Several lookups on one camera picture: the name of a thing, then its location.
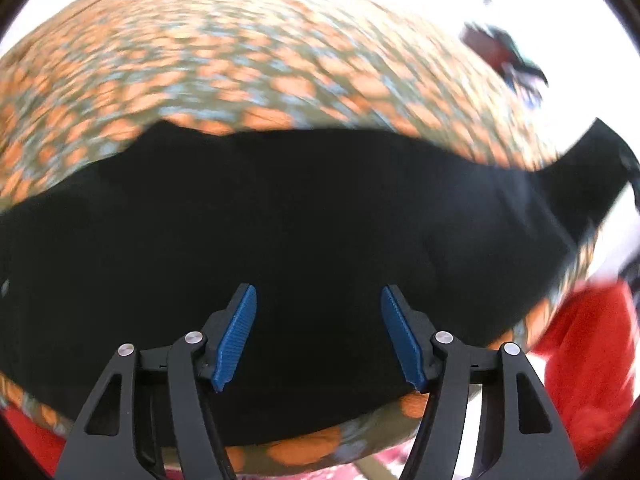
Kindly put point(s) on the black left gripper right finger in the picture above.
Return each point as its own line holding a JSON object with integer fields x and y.
{"x": 520, "y": 434}

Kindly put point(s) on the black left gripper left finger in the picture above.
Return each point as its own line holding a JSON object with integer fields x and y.
{"x": 146, "y": 399}

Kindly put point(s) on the black pants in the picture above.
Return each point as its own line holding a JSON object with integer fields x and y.
{"x": 143, "y": 246}

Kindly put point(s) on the red fleece garment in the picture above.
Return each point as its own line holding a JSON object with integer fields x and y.
{"x": 589, "y": 350}

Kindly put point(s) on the green orange floral bedspread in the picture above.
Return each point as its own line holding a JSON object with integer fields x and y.
{"x": 83, "y": 84}

